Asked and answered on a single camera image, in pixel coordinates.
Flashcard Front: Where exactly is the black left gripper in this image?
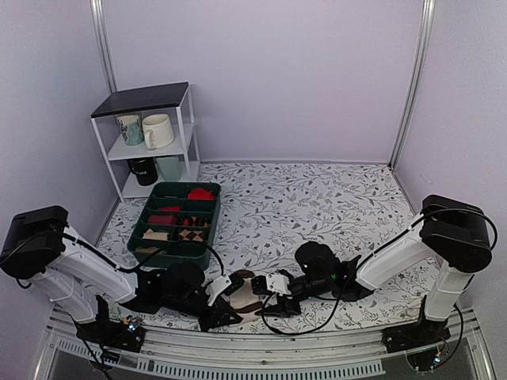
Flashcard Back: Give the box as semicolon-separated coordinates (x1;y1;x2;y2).
162;294;241;334

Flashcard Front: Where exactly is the cream and brown sock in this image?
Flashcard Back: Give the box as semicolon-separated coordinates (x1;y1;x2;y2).
229;269;262;324

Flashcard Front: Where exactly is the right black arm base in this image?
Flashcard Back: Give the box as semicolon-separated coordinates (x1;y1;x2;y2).
382;296;451;353

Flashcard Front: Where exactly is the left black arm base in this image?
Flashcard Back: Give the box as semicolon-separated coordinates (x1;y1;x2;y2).
76;295;146;353

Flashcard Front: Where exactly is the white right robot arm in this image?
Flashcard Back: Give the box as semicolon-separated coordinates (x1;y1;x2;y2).
251;195;498;345

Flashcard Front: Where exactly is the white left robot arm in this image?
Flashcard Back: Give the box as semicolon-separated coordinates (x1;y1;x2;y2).
1;206;242;344

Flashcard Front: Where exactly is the floral table mat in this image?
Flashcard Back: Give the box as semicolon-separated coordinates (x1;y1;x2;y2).
77;161;451;334

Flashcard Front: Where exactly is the argyle rolled sock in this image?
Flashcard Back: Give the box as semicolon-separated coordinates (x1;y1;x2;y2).
176;215;211;228
177;229;207;242

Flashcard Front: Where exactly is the green divided organizer tray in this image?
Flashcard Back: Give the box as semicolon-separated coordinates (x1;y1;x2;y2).
127;182;221;270

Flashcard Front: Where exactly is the tan rolled sock front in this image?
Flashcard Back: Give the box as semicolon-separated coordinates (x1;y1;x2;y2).
135;246;166;255

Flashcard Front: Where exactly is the beige rolled sock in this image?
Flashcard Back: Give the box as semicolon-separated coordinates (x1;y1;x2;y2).
143;229;170;241

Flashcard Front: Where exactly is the dark red rolled sock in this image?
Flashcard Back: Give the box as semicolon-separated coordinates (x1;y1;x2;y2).
147;215;177;226

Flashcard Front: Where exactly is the red rolled sock middle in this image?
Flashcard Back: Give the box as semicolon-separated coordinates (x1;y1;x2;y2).
157;206;180;214

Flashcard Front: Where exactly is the red rolled sock back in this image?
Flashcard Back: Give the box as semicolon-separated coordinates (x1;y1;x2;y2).
187;188;215;201

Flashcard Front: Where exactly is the pale green mug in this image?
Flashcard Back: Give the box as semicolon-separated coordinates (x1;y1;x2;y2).
155;156;181;182

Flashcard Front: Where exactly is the black mug with lettering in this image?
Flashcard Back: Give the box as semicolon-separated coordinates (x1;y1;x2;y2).
128;158;158;186

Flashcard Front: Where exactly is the white shelf with black top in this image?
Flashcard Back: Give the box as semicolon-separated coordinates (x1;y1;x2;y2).
90;82;200;202

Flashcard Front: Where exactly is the cream ceramic mug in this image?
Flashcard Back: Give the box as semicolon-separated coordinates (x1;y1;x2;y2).
142;114;174;150

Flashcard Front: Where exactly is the teal patterned mug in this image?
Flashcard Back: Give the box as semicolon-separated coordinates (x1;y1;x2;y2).
116;113;144;146

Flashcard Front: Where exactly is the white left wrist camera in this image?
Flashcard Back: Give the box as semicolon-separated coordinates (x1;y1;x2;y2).
204;275;231;306

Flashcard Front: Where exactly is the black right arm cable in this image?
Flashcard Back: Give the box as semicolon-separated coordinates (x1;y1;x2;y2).
261;292;345;336

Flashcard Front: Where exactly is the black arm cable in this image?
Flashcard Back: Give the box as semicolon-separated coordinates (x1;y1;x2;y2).
261;292;345;336
0;231;225;290

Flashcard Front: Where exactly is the aluminium front rail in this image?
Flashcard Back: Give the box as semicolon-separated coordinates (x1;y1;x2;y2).
34;309;503;379

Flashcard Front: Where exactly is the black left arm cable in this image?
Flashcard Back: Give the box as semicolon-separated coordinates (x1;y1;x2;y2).
0;231;225;290

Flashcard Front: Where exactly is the left aluminium corner post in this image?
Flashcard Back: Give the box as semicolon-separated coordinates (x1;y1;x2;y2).
90;0;117;93

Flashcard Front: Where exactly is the aluminium corner post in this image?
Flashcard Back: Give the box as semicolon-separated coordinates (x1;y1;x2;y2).
388;0;436;171
90;0;117;93

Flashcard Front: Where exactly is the right aluminium corner post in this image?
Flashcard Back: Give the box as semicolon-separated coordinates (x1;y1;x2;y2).
388;0;436;171

